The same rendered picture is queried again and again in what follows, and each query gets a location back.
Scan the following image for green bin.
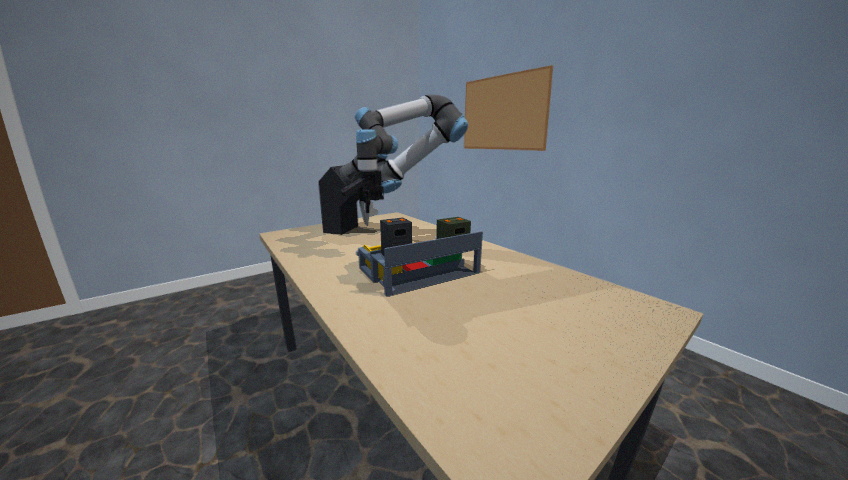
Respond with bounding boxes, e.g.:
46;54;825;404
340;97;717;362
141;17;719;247
426;253;461;266

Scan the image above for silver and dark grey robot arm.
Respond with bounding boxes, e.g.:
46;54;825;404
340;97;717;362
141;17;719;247
339;95;468;197

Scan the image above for grey metal shelf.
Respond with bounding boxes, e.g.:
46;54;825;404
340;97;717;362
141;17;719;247
356;231;483;297

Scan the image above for yellow bin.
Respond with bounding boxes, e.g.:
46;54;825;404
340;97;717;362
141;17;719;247
363;245;403;276

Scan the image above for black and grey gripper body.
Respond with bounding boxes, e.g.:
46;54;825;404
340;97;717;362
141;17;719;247
358;170;384;202

